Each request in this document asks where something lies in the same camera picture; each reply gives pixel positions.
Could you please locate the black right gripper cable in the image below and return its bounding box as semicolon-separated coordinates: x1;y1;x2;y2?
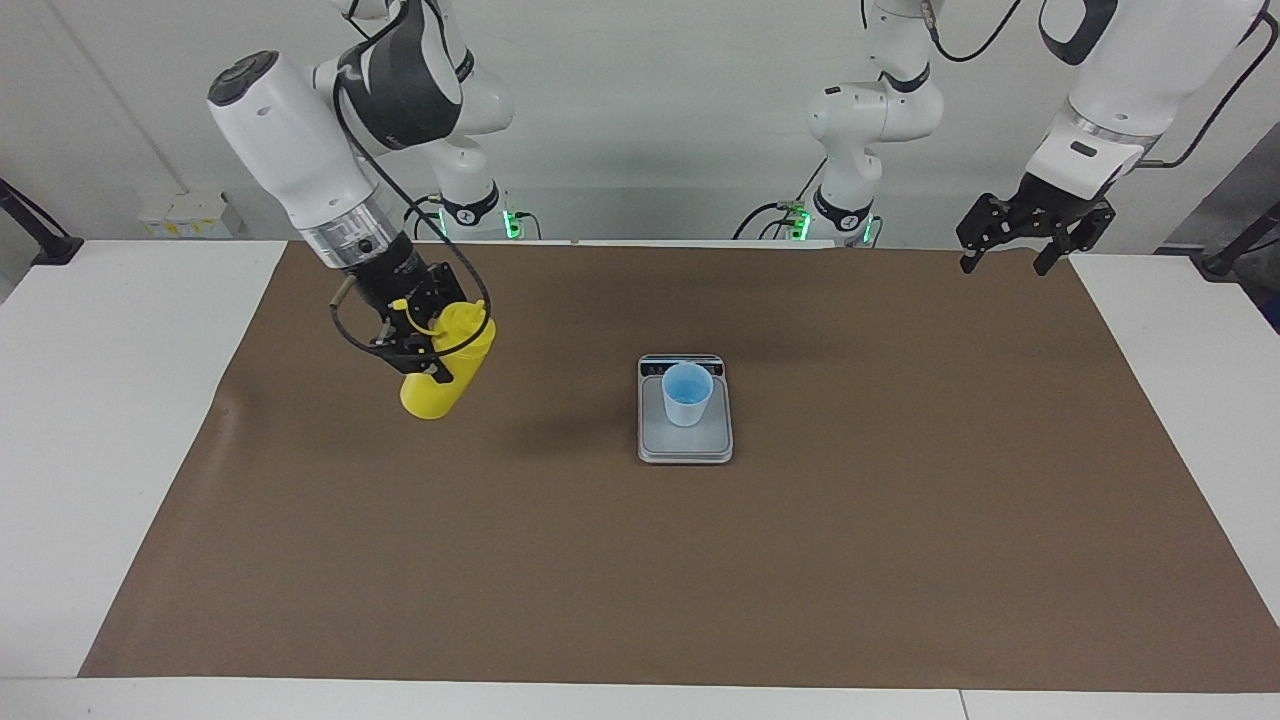
328;20;493;361

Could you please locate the silver digital kitchen scale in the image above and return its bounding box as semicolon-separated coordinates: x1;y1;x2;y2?
637;353;734;465

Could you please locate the black arm base cable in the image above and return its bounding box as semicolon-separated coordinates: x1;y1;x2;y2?
400;193;446;241
732;155;831;241

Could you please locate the white wall socket box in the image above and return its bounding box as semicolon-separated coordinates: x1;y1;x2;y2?
138;192;231;239

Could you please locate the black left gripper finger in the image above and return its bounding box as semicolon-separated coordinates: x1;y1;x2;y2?
1034;203;1116;277
957;195;1019;274

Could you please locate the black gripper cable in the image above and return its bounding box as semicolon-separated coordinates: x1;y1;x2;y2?
1135;15;1271;169
328;20;493;361

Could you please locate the yellow squeeze bottle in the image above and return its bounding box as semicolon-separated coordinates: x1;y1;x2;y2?
390;298;497;420

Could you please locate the black left arm base cable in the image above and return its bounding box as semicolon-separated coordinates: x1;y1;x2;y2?
732;155;831;241

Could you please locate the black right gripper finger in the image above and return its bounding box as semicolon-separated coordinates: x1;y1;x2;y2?
368;320;454;387
422;263;473;309

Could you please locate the light blue plastic cup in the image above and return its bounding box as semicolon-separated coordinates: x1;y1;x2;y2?
662;362;715;428

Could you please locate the brown paper table mat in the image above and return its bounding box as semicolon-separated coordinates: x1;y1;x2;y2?
78;240;1280;694

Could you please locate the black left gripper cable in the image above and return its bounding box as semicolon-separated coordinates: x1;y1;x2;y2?
1135;15;1271;169

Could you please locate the black right arm base cable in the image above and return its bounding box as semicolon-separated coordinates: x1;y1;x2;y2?
400;193;446;241

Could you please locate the black clamp stand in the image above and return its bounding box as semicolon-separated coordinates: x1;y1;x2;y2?
0;178;84;266
1200;200;1280;279

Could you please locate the black left arm joint cable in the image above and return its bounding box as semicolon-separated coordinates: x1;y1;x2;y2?
925;0;1021;61

